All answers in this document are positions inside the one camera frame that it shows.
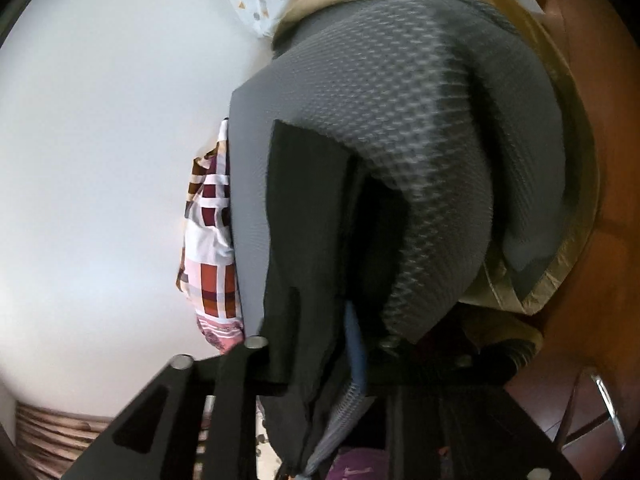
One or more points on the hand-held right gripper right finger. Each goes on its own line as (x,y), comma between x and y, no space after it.
(357,355)

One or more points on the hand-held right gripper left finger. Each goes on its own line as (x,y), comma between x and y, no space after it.
(235,385)

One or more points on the person's purple clothing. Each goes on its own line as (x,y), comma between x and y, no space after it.
(355,467)

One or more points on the pink plaid blanket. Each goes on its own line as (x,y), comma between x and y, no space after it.
(210,270)

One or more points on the woven wicker basket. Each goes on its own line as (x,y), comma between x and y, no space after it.
(50,430)

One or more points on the grey textured mat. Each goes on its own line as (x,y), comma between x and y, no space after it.
(400,110)

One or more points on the chrome metal bar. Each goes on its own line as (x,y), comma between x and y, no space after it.
(607,400)

